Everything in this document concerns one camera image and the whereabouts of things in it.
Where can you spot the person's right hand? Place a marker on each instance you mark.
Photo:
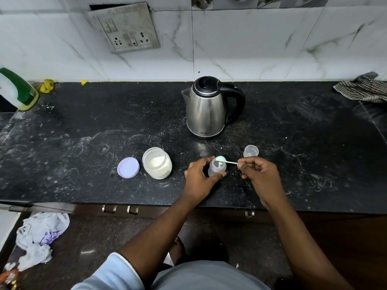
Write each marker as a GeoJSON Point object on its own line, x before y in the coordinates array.
{"type": "Point", "coordinates": [263, 178]}

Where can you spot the person's left hand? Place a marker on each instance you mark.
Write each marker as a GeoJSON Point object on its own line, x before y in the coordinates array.
{"type": "Point", "coordinates": [196, 181]}

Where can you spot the clear plastic baby bottle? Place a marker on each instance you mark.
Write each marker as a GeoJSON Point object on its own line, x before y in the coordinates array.
{"type": "Point", "coordinates": [217, 168]}

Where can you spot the translucent dome bottle cap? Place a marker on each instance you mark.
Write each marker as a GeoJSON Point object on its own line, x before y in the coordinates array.
{"type": "Point", "coordinates": [251, 151]}

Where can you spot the white plastic measuring spoon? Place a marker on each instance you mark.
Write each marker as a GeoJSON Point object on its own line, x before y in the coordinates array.
{"type": "Point", "coordinates": [220, 159]}

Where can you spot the clear milk powder jar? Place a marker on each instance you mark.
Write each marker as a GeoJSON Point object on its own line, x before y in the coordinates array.
{"type": "Point", "coordinates": [157, 164]}

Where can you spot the lilac round jar lid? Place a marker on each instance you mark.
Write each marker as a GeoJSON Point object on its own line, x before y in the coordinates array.
{"type": "Point", "coordinates": [128, 167]}

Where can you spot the person's right forearm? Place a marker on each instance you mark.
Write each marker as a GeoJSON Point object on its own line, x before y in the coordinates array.
{"type": "Point", "coordinates": [302, 247]}

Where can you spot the person's left forearm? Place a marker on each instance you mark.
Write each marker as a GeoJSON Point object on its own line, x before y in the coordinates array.
{"type": "Point", "coordinates": [157, 241]}

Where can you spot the person's bare foot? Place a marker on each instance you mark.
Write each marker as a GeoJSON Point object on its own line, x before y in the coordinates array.
{"type": "Point", "coordinates": [177, 250]}

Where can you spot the white detergent bottle green label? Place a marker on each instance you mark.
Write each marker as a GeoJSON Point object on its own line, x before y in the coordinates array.
{"type": "Point", "coordinates": [18, 90]}

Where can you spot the light grey shirt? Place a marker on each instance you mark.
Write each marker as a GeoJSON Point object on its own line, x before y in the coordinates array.
{"type": "Point", "coordinates": [208, 276]}

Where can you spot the light blue left sleeve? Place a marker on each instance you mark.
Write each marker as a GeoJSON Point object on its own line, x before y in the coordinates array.
{"type": "Point", "coordinates": [112, 274]}

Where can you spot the checkered grey cloth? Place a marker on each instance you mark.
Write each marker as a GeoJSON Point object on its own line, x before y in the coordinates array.
{"type": "Point", "coordinates": [362, 87]}

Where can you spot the crumpled yellow rag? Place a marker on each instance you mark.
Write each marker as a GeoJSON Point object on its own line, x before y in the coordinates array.
{"type": "Point", "coordinates": [47, 86]}

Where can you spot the colourful wrapper litter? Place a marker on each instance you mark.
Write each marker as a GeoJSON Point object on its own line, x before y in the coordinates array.
{"type": "Point", "coordinates": [7, 279]}

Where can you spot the grimy wall socket plate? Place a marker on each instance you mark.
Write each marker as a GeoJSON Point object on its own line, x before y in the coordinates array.
{"type": "Point", "coordinates": [127, 28]}

